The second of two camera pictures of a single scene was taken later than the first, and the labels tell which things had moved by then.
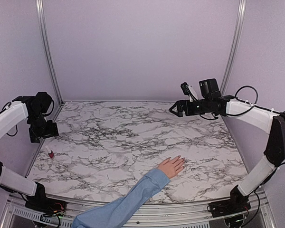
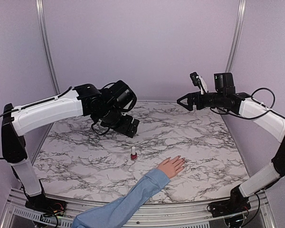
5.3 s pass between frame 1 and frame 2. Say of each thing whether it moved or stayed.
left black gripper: moved
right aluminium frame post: stayed
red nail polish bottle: moved
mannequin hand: stayed
